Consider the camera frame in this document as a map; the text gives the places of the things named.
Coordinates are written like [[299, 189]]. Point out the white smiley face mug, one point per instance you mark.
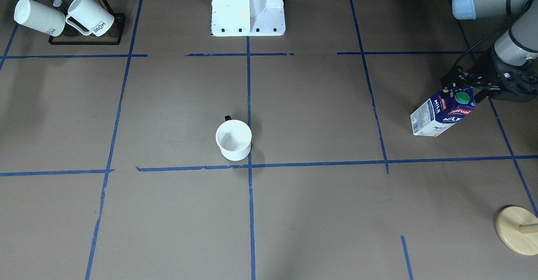
[[233, 137]]

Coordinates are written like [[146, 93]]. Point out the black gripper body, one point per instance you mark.
[[489, 67]]

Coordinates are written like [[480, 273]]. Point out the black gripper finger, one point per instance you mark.
[[483, 94], [455, 79]]

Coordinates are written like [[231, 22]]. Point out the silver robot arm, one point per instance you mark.
[[519, 36]]

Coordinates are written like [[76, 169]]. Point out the black wire mug rack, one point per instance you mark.
[[70, 36]]

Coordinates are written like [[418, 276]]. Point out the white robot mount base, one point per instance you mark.
[[247, 18]]

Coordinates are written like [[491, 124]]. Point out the blue white milk carton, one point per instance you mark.
[[442, 111]]

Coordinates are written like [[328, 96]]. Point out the white ribbed HOME mug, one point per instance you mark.
[[88, 17]]

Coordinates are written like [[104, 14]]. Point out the wooden mug tree stand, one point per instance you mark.
[[518, 229]]

